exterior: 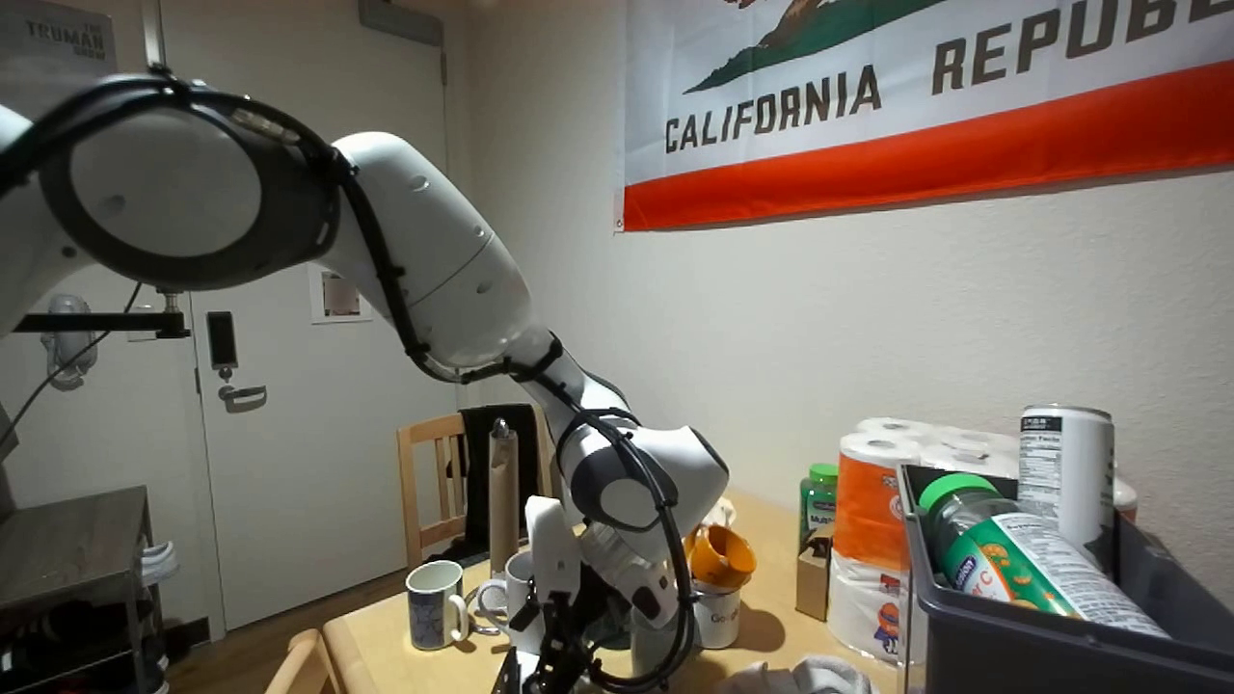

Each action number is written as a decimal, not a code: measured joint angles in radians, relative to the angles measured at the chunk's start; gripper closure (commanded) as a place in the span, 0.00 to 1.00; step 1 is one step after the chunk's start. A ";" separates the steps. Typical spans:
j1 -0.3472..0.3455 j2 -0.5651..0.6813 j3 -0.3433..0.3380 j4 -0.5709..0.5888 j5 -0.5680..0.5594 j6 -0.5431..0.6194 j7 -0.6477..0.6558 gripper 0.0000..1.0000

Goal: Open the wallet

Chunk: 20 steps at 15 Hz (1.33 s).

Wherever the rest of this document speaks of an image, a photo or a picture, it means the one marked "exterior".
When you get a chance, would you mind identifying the white door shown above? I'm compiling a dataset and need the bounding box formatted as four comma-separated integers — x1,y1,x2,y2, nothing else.
157,0,463,631

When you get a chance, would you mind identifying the black door keypad lock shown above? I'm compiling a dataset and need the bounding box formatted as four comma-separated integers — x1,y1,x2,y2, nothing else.
206,307,244,383

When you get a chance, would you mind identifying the tall cardboard tube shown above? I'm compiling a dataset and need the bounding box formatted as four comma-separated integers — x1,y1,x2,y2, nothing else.
487,413,523,579

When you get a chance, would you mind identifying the small cardboard box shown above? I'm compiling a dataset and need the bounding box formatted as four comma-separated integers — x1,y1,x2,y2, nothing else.
796,531,836,626

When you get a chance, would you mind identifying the small picture on door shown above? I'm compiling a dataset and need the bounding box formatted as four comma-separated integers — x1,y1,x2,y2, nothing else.
318,268,377,324

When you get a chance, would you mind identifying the door closer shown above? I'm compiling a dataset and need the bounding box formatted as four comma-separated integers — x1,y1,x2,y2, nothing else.
355,0,452,52

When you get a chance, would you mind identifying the white canister with label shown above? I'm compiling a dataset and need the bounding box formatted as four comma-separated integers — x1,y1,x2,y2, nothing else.
1018,400,1120,553

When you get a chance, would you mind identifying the California Republic flag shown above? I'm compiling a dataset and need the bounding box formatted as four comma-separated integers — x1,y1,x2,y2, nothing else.
622,0,1234,234

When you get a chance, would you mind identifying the light wooden chair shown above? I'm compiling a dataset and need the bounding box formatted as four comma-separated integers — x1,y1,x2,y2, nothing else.
392,409,472,568

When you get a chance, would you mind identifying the white bowl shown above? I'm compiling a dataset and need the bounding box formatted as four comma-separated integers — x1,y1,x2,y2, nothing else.
136,536,183,595

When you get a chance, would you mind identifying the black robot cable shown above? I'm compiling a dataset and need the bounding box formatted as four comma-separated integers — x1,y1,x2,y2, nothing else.
0,71,706,694

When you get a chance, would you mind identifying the white wall-mounted fan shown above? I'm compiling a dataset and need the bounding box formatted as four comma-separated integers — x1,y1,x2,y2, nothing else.
36,298,103,392

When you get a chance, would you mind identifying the metal cabinet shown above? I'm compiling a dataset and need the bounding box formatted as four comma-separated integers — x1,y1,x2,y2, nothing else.
0,481,168,694

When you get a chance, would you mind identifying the grey wall sign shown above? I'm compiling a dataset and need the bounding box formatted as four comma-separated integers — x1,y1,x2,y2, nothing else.
0,0,114,65

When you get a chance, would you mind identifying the clear plastic wrapper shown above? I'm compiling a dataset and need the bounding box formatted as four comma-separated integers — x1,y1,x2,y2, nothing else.
716,652,878,694

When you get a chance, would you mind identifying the paper towel roll pack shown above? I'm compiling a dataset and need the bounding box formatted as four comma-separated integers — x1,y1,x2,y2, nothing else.
827,413,1027,672

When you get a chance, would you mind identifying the green-lidded wipes bottle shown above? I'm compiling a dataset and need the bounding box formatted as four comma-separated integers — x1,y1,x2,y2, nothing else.
917,471,1175,643

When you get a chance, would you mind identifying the white mug with dark print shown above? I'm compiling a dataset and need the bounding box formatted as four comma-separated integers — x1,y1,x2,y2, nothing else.
402,554,474,652

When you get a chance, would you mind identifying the black plastic bin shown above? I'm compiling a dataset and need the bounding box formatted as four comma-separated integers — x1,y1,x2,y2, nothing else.
896,458,1234,694

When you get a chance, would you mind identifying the orange cup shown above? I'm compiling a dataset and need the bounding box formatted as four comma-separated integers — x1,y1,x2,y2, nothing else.
685,518,758,595

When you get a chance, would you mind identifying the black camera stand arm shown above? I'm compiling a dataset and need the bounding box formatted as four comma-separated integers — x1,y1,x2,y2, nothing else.
12,307,194,343

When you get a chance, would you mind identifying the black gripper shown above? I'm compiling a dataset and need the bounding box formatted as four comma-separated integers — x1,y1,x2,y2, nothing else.
491,602,609,694

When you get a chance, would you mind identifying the green box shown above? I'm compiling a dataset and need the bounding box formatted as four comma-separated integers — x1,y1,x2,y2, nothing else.
797,458,845,549

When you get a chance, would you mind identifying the silver door handle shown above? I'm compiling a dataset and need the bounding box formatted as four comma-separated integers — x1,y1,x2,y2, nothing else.
211,377,274,417

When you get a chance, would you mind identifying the wooden chair back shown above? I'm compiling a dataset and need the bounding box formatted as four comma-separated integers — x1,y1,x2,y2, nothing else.
261,626,347,694

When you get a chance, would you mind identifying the black flat panel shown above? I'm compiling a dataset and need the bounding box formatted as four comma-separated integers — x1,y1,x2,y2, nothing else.
456,400,549,540

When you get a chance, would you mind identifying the white mug with faint print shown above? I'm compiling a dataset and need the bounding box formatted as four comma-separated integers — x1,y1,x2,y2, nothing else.
690,579,749,652

